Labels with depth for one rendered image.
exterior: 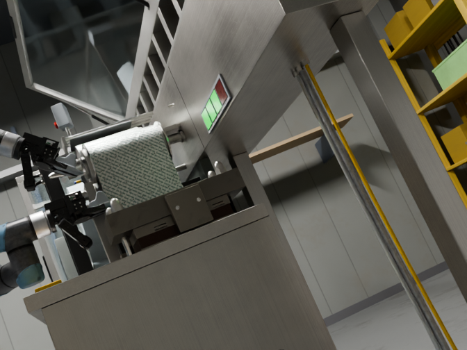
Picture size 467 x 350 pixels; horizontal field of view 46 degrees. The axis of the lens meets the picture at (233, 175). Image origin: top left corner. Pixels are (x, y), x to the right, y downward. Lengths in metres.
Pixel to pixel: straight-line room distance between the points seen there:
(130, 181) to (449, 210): 0.98
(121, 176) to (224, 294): 0.53
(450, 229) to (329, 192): 4.57
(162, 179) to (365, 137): 4.36
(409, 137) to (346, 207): 4.57
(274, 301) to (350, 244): 4.19
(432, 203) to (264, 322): 0.57
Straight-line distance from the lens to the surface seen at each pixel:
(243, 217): 1.51
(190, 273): 1.45
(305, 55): 1.32
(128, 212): 1.52
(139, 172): 1.76
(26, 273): 1.66
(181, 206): 1.52
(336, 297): 5.57
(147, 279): 1.43
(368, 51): 1.20
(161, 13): 1.76
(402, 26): 5.70
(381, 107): 1.17
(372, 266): 5.70
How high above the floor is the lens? 0.73
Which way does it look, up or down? 10 degrees up
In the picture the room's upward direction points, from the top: 24 degrees counter-clockwise
